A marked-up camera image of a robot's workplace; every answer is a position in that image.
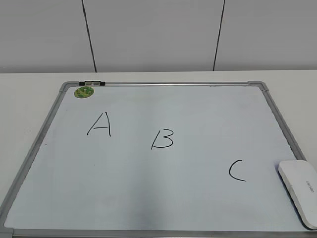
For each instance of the white whiteboard eraser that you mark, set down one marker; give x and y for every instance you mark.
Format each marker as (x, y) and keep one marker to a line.
(300, 179)

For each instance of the white framed whiteboard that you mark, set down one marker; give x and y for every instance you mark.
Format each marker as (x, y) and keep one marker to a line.
(157, 160)

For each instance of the black metal hanging clip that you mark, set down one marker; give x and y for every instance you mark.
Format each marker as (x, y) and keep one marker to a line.
(92, 83)

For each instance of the green round magnet sticker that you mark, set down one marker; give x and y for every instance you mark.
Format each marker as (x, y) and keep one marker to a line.
(83, 92)

